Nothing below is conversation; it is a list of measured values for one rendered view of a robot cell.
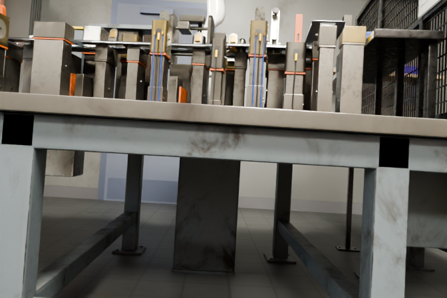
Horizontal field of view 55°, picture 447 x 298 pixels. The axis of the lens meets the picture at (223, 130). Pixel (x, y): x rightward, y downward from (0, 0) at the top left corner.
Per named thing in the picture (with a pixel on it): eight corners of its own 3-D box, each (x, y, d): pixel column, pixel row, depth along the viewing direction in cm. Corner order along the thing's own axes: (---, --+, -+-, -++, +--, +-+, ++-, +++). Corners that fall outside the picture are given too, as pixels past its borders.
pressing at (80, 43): (-27, 36, 168) (-27, 32, 168) (6, 49, 190) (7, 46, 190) (330, 48, 154) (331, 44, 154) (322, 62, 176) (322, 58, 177)
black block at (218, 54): (204, 121, 146) (209, 36, 147) (208, 123, 156) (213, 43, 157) (219, 122, 145) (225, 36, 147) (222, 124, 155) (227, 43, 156)
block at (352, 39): (338, 128, 148) (342, 25, 149) (334, 130, 156) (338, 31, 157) (362, 130, 147) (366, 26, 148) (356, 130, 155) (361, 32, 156)
